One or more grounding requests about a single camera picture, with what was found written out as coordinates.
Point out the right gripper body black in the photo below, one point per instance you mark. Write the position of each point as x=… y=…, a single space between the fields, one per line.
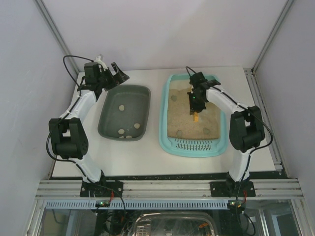
x=195 y=105

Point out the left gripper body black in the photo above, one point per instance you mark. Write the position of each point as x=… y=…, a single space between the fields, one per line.
x=113 y=77

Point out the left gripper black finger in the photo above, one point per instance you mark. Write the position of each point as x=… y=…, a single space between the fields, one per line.
x=120 y=76
x=113 y=80

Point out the orange litter scoop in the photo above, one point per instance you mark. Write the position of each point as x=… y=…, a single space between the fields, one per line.
x=193 y=104

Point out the teal litter box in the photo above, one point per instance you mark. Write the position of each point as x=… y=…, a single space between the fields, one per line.
x=186 y=147

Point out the grey plastic bin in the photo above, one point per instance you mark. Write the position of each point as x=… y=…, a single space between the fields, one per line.
x=136 y=100

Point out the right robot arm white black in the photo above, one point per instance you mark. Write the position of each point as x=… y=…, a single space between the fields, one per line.
x=246 y=129

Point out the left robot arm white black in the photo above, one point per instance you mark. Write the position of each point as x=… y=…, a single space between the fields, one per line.
x=67 y=140

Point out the metal basket below table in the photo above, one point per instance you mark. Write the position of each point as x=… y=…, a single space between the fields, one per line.
x=174 y=223

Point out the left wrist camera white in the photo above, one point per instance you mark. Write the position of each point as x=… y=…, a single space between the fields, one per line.
x=101 y=63

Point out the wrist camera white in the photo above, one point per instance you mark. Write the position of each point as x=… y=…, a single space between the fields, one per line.
x=101 y=63
x=212 y=83

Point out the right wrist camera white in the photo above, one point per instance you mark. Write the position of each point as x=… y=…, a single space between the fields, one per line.
x=212 y=83

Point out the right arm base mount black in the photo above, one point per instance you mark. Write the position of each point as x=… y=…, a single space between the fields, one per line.
x=229 y=188

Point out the aluminium right side rail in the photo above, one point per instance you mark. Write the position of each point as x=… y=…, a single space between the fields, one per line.
x=272 y=150

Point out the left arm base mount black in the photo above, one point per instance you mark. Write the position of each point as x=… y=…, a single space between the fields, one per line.
x=107 y=188

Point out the aluminium rail frame front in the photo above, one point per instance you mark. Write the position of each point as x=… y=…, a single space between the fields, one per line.
x=262 y=189

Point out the blue slotted cable duct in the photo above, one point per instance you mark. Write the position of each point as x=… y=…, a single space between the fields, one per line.
x=138 y=204

